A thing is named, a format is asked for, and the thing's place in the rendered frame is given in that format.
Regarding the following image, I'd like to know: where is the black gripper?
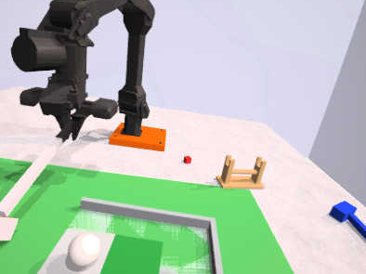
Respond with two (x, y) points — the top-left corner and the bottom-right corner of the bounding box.
(20, 69), (118, 141)

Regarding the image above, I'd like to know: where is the green flat surface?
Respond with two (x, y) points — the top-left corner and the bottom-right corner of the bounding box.
(0, 158), (294, 274)

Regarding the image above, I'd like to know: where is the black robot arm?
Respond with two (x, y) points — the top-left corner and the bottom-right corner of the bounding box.
(10, 0), (155, 137)

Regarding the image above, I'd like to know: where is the white ball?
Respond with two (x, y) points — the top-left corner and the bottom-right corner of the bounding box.
(68, 232), (100, 267)

